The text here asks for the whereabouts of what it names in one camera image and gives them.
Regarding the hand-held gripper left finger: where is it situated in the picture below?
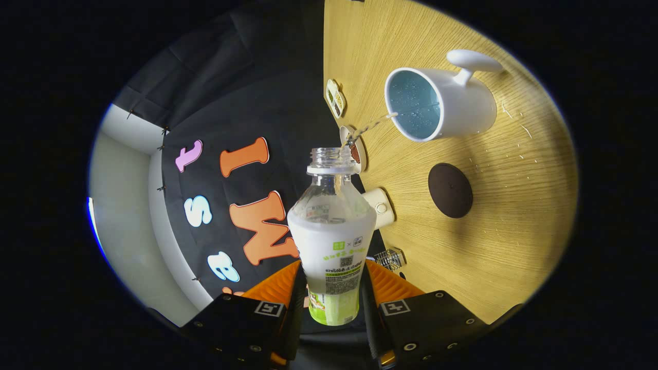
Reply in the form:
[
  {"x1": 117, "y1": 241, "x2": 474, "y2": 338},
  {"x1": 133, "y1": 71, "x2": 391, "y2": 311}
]
[{"x1": 180, "y1": 260, "x2": 307, "y2": 369}]

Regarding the white toaster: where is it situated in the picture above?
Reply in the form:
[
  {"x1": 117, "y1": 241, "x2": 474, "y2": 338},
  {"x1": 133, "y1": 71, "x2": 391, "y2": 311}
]
[{"x1": 361, "y1": 188, "x2": 395, "y2": 230}]

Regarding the wooden table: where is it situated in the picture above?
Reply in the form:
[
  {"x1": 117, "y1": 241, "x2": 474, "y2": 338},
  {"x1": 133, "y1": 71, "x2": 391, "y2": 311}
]
[{"x1": 323, "y1": 0, "x2": 579, "y2": 325}]

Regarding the black backdrop cloth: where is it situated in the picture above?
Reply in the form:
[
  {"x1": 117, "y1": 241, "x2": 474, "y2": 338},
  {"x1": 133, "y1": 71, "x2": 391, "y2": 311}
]
[{"x1": 111, "y1": 0, "x2": 381, "y2": 319}]

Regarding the white divided seed dish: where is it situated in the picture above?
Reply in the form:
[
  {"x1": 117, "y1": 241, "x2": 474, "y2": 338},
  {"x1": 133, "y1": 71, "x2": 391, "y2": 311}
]
[{"x1": 325, "y1": 79, "x2": 346, "y2": 119}]

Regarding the white cup with blue inside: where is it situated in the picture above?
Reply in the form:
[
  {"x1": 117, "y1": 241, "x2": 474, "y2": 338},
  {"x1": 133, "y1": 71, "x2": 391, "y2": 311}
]
[{"x1": 384, "y1": 49, "x2": 504, "y2": 142}]

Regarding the clear juice stream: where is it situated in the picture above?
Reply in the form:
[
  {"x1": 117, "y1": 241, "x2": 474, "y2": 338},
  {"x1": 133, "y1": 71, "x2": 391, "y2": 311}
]
[{"x1": 342, "y1": 112, "x2": 399, "y2": 150}]

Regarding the dark brown round coaster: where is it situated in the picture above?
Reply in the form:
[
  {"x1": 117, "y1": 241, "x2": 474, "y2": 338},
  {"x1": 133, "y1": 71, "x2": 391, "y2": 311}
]
[{"x1": 428, "y1": 163, "x2": 473, "y2": 219}]

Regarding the clear juice bottle white label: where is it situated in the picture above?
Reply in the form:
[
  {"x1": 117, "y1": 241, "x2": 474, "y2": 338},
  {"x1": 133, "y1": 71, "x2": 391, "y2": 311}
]
[{"x1": 286, "y1": 147, "x2": 377, "y2": 327}]

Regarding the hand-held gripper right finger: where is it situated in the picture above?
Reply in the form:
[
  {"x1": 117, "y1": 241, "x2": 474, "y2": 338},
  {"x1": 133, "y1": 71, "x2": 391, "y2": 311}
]
[{"x1": 360, "y1": 258, "x2": 489, "y2": 369}]

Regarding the round beige plate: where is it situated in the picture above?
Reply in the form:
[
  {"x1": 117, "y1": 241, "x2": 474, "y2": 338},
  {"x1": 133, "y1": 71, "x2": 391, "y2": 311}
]
[{"x1": 339, "y1": 125, "x2": 368, "y2": 173}]

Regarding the wire mesh utensil holder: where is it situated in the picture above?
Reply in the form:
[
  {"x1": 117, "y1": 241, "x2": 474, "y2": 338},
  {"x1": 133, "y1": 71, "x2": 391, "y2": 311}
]
[{"x1": 374, "y1": 247, "x2": 407, "y2": 271}]

